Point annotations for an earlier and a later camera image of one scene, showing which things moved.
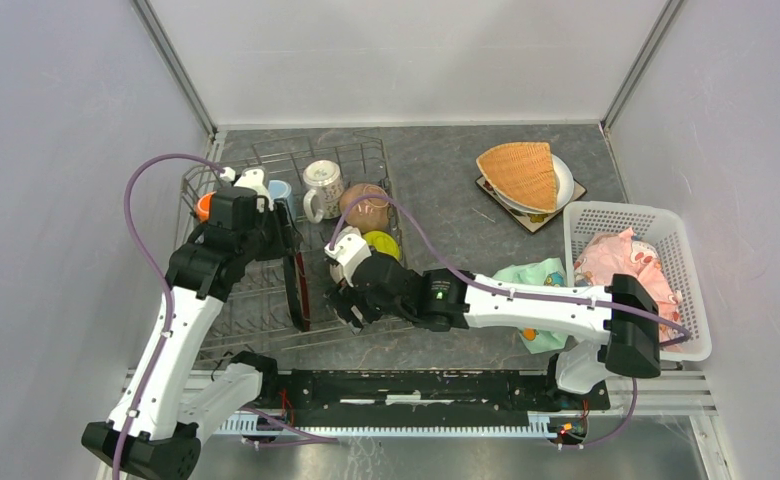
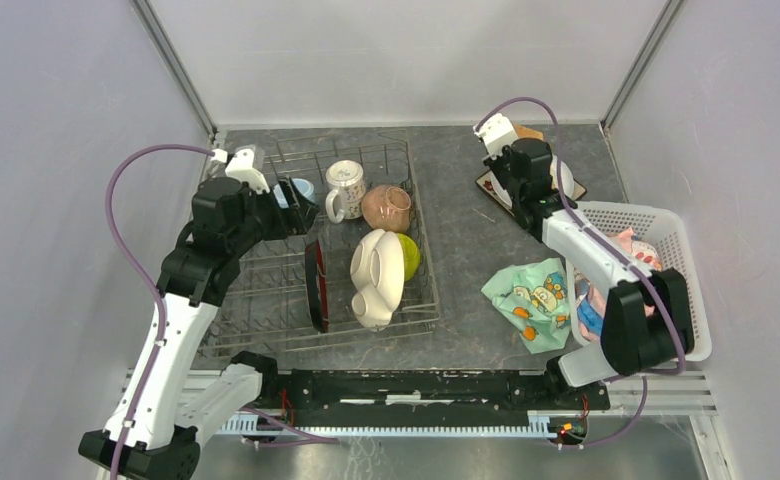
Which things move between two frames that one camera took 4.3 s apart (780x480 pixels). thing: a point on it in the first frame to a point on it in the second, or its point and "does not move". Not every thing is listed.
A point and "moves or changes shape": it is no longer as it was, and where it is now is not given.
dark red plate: [297, 290] to [317, 286]
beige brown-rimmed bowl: [369, 215] to [387, 208]
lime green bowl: [383, 243] to [412, 256]
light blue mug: [279, 189] moves or changes shape
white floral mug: [323, 202] to [348, 189]
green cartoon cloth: [545, 272] does not move
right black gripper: [342, 297] to [506, 154]
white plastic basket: [662, 231] does not move
